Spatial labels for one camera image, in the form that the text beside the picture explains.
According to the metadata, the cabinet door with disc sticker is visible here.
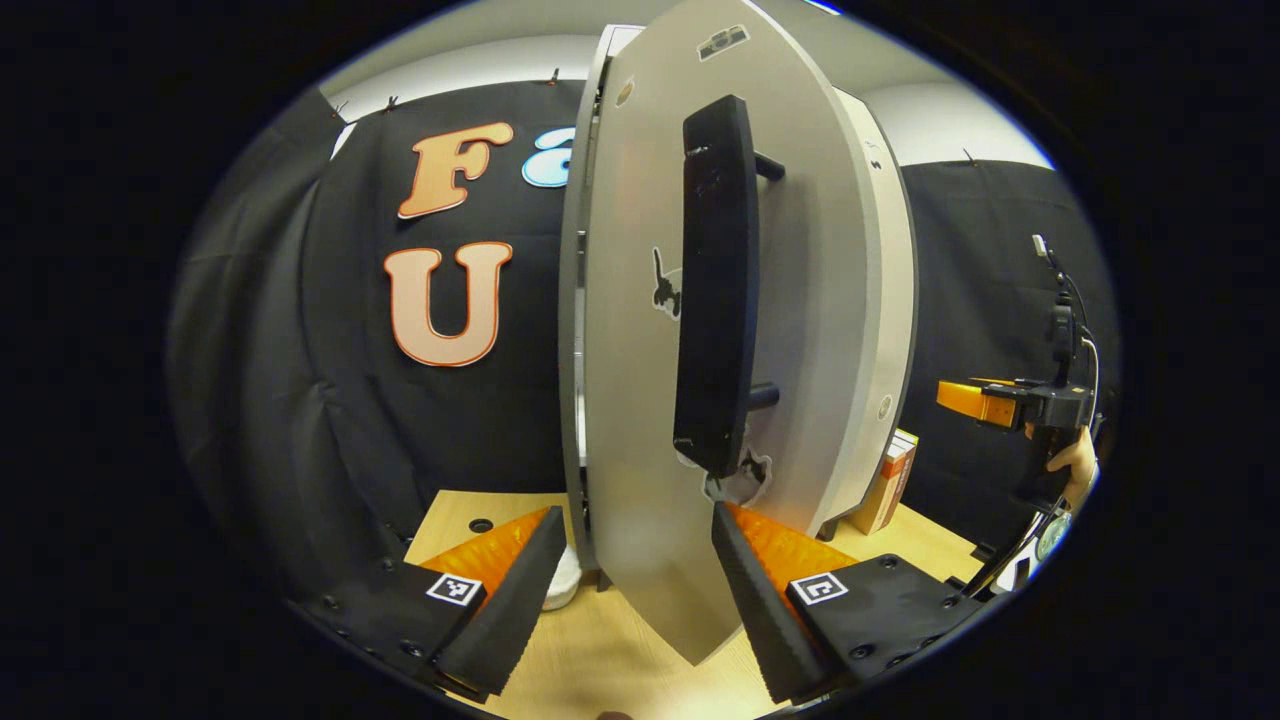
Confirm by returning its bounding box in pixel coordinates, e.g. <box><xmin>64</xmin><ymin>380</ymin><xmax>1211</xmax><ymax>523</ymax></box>
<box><xmin>812</xmin><ymin>87</ymin><xmax>920</xmax><ymax>542</ymax></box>

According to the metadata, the slim printed cardboard box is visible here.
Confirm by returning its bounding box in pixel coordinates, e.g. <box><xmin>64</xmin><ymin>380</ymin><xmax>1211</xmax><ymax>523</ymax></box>
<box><xmin>849</xmin><ymin>429</ymin><xmax>920</xmax><ymax>537</ymax></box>

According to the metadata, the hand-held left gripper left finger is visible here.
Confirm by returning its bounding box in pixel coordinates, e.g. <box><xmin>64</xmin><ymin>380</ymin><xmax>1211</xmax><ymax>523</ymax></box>
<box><xmin>300</xmin><ymin>505</ymin><xmax>569</xmax><ymax>704</ymax></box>

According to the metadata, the black door handle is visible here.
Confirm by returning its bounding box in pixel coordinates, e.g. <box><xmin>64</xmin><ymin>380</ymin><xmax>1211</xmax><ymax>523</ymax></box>
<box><xmin>671</xmin><ymin>94</ymin><xmax>787</xmax><ymax>480</ymax></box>

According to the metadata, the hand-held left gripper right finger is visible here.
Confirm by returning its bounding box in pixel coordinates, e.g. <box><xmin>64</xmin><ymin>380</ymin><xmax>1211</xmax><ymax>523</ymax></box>
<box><xmin>712</xmin><ymin>502</ymin><xmax>986</xmax><ymax>704</ymax></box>

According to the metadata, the cabinet door with phone sticker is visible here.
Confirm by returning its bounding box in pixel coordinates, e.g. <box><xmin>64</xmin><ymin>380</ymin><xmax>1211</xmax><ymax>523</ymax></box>
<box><xmin>582</xmin><ymin>0</ymin><xmax>870</xmax><ymax>667</ymax></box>

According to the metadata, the black cable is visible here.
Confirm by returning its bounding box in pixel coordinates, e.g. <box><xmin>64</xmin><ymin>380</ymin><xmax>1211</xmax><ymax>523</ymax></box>
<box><xmin>1030</xmin><ymin>233</ymin><xmax>1102</xmax><ymax>401</ymax></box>

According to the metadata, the white shoe cabinet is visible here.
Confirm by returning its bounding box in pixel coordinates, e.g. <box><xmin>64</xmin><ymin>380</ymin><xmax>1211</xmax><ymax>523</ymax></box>
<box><xmin>557</xmin><ymin>22</ymin><xmax>920</xmax><ymax>593</ymax></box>

